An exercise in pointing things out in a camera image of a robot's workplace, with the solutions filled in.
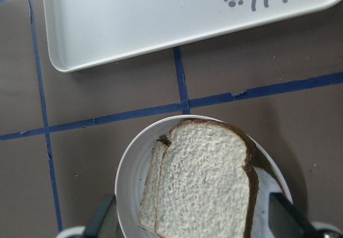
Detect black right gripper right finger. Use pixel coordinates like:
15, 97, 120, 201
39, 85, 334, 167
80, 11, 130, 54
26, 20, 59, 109
269, 192, 322, 238

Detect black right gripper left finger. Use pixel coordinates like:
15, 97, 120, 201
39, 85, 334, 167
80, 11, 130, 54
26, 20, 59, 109
84, 195, 117, 238

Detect white round plate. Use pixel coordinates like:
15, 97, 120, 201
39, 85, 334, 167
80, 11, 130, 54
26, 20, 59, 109
115, 115, 293, 237

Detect crusted bread slice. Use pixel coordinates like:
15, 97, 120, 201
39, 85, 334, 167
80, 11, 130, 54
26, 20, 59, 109
155, 119, 259, 237

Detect bottom bread slice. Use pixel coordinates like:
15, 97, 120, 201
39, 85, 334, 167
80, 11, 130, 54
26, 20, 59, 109
138, 140, 168, 233

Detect fried egg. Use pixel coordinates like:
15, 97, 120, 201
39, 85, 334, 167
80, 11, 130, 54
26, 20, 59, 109
250, 167, 283, 238

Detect white rectangular bear tray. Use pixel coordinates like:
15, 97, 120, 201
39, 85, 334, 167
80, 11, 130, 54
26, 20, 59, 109
43, 0, 341, 72

